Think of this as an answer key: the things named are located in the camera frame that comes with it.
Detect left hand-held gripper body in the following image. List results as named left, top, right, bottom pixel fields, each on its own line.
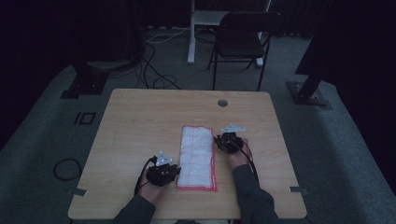
left=145, top=150, right=176, bottom=188

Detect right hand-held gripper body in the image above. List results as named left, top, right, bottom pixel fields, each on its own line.
left=219, top=122, right=248, bottom=155

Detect white cloth with red border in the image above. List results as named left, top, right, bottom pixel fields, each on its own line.
left=176, top=124, right=219, bottom=192

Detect person's right hand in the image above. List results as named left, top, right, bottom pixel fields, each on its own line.
left=225, top=138, right=254, bottom=169

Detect black metal stand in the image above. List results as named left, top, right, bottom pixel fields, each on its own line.
left=286, top=31, right=333, bottom=111
left=60, top=57, right=110, bottom=100

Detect black folding chair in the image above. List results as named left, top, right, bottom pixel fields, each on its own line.
left=206, top=11, right=283, bottom=92

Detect left hand-held gripper cable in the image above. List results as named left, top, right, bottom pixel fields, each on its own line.
left=134, top=156, right=159, bottom=197

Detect hand-held gripper cable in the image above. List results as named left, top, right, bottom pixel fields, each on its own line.
left=232, top=139, right=261, bottom=185
left=134, top=156, right=159, bottom=197

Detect right hand-held gripper cable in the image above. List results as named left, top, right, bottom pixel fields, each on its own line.
left=232, top=139, right=261, bottom=185

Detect black floor cables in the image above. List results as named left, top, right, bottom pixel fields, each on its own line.
left=134, top=39, right=182, bottom=91

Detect white desk frame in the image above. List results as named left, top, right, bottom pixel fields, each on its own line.
left=187, top=0, right=273, bottom=68

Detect white floor cable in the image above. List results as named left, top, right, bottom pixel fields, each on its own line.
left=145, top=26, right=191, bottom=45

